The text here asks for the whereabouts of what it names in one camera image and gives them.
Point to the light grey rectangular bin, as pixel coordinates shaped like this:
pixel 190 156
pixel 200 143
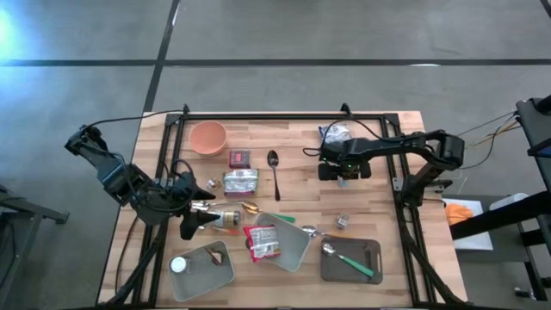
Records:
pixel 202 280

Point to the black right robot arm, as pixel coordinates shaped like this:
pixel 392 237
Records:
pixel 400 146

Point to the dark grey translucent bin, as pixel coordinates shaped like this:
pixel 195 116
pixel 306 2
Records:
pixel 361 254

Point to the white board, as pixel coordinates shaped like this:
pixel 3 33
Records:
pixel 473 241

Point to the black diagonal bar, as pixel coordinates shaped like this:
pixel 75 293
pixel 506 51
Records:
pixel 495 219

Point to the small glass spice jar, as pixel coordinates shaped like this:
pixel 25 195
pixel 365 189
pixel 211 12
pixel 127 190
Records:
pixel 342 221
pixel 212 184

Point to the black aluminium table frame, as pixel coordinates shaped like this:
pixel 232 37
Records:
pixel 280 116

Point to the terracotta bowl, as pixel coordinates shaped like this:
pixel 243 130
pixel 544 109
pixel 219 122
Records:
pixel 208 137

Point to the orange cloth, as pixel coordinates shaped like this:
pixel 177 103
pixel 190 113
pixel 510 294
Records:
pixel 458 214

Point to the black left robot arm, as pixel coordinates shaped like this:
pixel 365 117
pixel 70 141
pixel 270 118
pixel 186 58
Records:
pixel 116 176

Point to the black metal furniture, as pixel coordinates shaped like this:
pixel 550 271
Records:
pixel 26 209

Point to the small black floor object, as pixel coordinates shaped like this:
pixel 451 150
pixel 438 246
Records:
pixel 525 293

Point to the red ramen packet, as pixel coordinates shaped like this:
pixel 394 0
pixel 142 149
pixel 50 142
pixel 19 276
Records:
pixel 262 243

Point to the green pink ramen packet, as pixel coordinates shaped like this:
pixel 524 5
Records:
pixel 241 183

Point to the white round lid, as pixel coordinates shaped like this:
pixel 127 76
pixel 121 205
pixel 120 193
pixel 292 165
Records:
pixel 178 264

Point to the white plastic box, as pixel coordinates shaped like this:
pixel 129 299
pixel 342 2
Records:
pixel 508 201

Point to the blue ramen packet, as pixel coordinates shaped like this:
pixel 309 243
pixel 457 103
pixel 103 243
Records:
pixel 338 131

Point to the silver all-metal spoon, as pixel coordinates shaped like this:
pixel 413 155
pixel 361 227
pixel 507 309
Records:
pixel 200 206

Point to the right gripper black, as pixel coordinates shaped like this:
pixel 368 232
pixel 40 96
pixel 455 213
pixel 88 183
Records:
pixel 346 170

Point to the small maroon packet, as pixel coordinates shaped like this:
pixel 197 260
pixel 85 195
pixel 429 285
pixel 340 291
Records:
pixel 239 159

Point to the black equipment cart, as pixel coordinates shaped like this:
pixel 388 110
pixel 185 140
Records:
pixel 536 129

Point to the dark all-metal spoon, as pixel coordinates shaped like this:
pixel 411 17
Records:
pixel 273 158

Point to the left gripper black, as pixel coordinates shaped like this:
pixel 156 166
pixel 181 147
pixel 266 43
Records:
pixel 165 204

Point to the glass herb spice jar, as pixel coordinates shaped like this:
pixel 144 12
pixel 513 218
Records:
pixel 228 218

